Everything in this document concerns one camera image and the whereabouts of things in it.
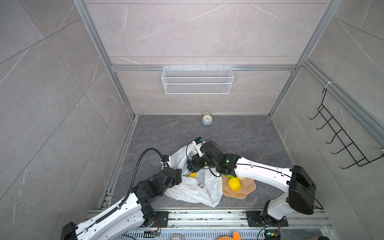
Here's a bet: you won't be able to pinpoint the white plastic bag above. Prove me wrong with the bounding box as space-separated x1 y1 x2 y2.
165 144 223 208

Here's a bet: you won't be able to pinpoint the yellow fake fruit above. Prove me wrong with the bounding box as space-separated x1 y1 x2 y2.
228 177 242 192

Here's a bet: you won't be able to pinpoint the dark purple fake grapes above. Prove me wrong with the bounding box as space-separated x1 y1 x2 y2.
187 160 199 173

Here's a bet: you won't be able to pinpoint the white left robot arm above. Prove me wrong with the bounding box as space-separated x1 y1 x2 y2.
60 168 182 240

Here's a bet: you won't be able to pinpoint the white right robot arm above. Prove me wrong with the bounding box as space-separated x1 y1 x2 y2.
187 138 316 225

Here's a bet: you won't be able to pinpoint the light blue alarm clock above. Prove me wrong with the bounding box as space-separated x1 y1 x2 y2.
202 112 214 126

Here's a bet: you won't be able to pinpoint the pink wavy plastic bowl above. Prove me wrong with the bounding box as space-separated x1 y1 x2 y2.
221 175 257 200

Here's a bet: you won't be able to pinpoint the orange object at bottom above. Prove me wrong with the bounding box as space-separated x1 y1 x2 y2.
217 232 241 240

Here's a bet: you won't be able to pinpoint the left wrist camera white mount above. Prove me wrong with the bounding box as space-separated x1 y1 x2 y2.
161 155 170 170

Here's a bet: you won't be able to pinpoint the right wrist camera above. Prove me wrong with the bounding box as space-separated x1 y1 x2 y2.
194 137 205 145

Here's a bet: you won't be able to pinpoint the black corrugated cable conduit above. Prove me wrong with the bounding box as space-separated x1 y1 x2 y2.
118 147 164 208

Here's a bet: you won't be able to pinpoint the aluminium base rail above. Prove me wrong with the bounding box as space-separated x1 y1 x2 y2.
115 209 337 240

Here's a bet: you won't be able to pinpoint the white wire mesh basket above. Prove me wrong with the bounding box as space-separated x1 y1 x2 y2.
162 67 234 95

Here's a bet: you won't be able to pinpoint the black wire hook rack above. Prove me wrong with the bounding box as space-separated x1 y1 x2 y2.
309 88 384 170

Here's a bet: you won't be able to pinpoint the aluminium frame rail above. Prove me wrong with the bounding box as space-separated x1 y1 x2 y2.
74 0 135 120

